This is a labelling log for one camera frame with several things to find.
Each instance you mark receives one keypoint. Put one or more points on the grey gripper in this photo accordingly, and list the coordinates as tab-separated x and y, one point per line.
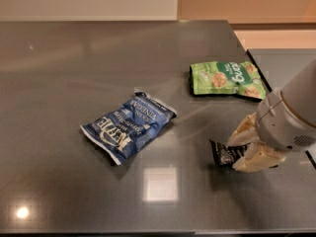
282	124

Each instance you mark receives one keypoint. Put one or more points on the black rxbar chocolate wrapper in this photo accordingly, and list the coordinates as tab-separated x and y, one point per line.
226	156

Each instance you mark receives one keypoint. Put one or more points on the green snack pouch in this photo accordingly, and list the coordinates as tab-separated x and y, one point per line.
227	78

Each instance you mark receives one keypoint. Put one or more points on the blue kettle chips bag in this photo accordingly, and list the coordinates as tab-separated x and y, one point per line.
126	131

